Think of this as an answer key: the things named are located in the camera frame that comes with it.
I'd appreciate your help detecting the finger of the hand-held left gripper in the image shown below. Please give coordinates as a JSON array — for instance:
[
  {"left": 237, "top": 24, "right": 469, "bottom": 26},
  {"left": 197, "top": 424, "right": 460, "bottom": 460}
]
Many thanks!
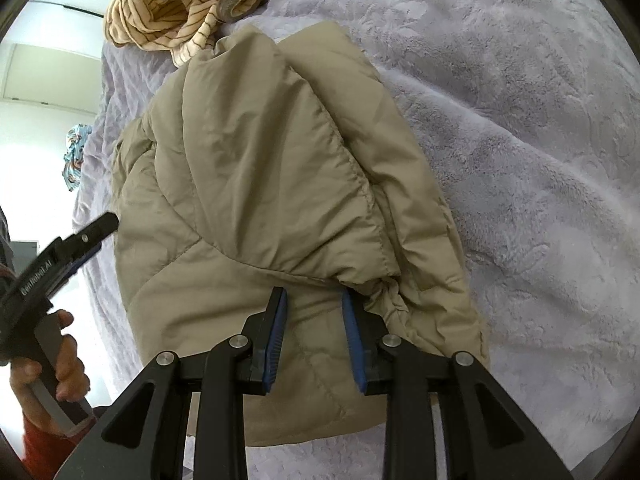
[{"left": 52, "top": 211, "right": 120, "bottom": 286}]

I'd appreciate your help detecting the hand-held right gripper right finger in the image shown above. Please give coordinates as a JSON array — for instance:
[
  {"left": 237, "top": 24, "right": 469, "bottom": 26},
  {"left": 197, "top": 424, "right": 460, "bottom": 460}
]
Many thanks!
[{"left": 341, "top": 290, "right": 574, "bottom": 480}]

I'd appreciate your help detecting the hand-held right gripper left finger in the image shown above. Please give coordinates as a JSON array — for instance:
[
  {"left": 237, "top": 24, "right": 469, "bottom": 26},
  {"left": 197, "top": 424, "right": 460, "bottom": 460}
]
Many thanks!
[{"left": 65, "top": 287, "right": 289, "bottom": 480}]

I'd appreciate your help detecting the beige puffer jacket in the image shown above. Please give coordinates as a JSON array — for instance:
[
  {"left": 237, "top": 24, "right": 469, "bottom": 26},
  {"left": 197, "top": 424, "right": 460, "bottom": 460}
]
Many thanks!
[{"left": 110, "top": 21, "right": 493, "bottom": 448}]

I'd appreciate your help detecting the person's left forearm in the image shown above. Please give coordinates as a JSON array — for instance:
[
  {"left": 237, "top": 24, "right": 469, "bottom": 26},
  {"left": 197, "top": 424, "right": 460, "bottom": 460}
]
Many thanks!
[{"left": 19, "top": 410, "right": 87, "bottom": 467}]

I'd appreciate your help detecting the person's left hand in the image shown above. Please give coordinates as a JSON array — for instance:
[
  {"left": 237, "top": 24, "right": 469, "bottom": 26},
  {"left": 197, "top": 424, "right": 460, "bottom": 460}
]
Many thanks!
[{"left": 9, "top": 309, "right": 92, "bottom": 436}]

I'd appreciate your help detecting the blue patterned cloth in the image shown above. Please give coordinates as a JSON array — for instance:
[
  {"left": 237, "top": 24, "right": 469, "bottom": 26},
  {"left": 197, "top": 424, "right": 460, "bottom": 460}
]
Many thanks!
[{"left": 62, "top": 123, "right": 94, "bottom": 194}]

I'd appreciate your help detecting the white wardrobe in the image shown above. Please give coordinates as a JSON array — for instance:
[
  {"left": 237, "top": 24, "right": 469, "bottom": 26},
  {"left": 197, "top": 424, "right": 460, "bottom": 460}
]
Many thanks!
[{"left": 0, "top": 0, "right": 132, "bottom": 111}]

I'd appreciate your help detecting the tan striped fleece garment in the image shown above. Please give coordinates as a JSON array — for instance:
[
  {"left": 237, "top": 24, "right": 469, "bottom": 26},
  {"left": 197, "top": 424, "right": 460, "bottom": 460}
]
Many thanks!
[{"left": 104, "top": 0, "right": 292, "bottom": 68}]

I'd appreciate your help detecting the lavender plush blanket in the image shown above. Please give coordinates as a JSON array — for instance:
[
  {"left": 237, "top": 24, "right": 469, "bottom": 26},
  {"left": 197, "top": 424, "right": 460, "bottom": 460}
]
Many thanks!
[{"left": 70, "top": 0, "right": 640, "bottom": 472}]

